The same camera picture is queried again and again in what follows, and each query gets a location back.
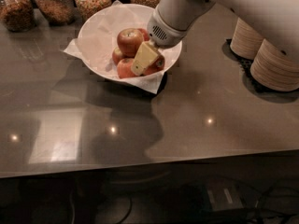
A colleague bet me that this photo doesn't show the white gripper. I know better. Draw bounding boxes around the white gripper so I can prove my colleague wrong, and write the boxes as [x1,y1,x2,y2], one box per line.
[131,8,187,76]

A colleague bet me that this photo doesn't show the red apple with sticker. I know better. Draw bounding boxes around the red apple with sticker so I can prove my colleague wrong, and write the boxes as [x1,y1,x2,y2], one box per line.
[143,56,164,76]

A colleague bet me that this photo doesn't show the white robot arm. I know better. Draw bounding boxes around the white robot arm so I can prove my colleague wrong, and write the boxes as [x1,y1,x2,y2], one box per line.
[147,0,299,64]

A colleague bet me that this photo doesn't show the back red apple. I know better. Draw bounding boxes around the back red apple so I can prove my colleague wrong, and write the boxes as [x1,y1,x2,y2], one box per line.
[137,28,150,41]

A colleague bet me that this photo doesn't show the top red apple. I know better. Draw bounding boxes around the top red apple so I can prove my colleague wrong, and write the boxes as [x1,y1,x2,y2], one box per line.
[117,28,144,57]

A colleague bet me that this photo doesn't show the front red apple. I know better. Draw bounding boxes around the front red apple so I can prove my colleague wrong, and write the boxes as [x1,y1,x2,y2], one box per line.
[117,58,135,78]

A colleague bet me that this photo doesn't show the left small red apple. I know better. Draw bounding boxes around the left small red apple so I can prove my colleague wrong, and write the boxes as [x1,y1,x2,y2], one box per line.
[112,48,125,64]

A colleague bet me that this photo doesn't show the white bowl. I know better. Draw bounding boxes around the white bowl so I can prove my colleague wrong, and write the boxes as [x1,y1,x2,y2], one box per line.
[77,3,183,83]

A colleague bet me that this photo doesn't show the white paper liner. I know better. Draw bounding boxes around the white paper liner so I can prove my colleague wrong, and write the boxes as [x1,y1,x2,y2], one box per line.
[63,0,180,95]

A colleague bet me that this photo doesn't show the back stack paper bowls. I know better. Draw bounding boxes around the back stack paper bowls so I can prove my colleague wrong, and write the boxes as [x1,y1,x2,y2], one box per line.
[230,19,263,60]

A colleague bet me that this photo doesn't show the stack paper bowls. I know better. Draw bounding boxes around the stack paper bowls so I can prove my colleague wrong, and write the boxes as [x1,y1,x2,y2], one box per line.
[250,39,299,91]
[230,19,263,60]

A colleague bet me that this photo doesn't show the black rubber mat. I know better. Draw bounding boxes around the black rubber mat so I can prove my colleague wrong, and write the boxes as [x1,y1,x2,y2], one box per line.
[226,38,263,93]

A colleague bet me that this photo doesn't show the front stack paper bowls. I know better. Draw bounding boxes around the front stack paper bowls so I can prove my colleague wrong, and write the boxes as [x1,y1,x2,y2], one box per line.
[250,39,299,91]

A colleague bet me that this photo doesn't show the far left glass jar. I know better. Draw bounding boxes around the far left glass jar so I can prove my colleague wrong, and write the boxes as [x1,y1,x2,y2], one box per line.
[0,0,35,32]

